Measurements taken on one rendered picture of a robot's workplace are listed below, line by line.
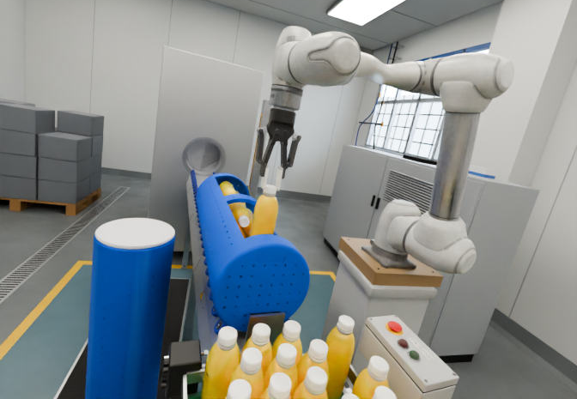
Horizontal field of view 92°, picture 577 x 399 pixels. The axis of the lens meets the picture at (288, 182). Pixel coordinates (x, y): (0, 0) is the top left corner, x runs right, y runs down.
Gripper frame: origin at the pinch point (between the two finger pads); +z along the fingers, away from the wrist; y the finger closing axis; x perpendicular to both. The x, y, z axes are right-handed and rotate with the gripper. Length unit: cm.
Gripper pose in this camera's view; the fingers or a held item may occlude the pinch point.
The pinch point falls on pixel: (271, 178)
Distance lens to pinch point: 84.1
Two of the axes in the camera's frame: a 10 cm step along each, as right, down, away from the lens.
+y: -9.2, -0.9, -3.8
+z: -1.8, 9.6, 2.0
